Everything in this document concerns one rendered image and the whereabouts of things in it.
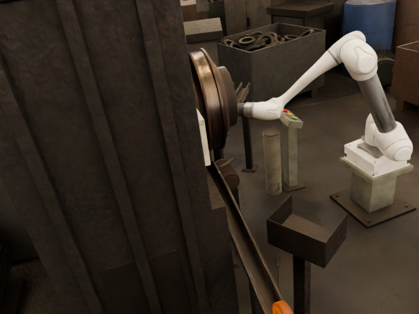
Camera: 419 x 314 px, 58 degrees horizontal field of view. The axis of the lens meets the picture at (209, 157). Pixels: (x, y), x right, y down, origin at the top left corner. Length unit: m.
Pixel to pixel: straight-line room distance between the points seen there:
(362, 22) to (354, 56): 3.00
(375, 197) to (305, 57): 2.08
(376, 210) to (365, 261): 0.48
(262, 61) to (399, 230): 2.13
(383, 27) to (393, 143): 2.89
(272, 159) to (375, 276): 1.01
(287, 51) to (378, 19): 1.29
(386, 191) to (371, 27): 2.65
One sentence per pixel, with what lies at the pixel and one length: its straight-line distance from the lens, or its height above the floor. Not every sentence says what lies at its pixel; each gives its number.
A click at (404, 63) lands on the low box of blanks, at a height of 0.48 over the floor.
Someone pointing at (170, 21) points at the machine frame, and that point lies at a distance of 1.15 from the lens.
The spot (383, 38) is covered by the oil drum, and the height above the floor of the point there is 0.48.
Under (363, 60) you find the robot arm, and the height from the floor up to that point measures 1.17.
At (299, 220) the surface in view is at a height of 0.60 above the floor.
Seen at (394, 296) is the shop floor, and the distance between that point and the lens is 2.35.
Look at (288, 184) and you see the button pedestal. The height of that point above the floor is 0.04.
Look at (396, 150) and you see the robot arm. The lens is 2.32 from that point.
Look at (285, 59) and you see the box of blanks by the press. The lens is 4.16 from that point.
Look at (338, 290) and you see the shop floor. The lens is 2.32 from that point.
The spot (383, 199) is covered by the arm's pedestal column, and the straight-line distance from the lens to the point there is 2.80.
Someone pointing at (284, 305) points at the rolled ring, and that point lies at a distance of 1.28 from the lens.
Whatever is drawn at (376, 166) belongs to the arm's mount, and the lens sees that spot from 2.52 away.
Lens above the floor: 1.76
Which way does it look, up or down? 30 degrees down
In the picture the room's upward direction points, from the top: 8 degrees counter-clockwise
